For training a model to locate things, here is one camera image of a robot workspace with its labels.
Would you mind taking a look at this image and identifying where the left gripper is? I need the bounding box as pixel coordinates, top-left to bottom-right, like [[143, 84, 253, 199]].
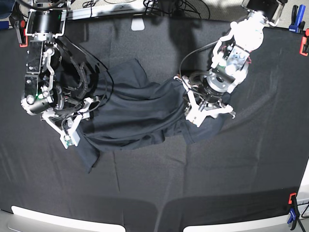
[[173, 74, 236, 127]]

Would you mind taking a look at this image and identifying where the black cable bundle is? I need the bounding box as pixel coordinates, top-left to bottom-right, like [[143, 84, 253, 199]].
[[142, 0, 211, 19]]

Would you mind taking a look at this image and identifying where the dark grey t-shirt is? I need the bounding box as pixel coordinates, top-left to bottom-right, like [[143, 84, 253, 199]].
[[77, 59, 226, 172]]

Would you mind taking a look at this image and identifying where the black table cloth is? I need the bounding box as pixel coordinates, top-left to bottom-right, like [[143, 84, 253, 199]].
[[0, 28, 309, 232]]

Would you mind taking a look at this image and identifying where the blue clamp far right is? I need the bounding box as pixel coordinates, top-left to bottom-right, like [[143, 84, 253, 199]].
[[288, 4, 306, 33]]

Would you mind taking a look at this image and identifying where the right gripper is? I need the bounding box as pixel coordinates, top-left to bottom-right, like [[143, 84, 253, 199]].
[[42, 96, 100, 149]]

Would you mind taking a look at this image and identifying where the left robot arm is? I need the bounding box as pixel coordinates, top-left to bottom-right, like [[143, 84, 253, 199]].
[[174, 0, 287, 127]]

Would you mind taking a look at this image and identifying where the red black clamp far left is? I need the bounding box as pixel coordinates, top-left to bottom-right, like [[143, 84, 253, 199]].
[[14, 19, 28, 47]]

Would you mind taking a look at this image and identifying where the red blue clamp near right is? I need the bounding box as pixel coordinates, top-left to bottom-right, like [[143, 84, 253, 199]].
[[287, 192, 306, 232]]

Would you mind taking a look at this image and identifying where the red clamp far right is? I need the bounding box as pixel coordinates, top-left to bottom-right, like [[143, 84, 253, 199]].
[[299, 29, 309, 57]]

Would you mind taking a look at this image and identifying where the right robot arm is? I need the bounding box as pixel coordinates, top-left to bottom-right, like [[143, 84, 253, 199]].
[[18, 0, 100, 148]]

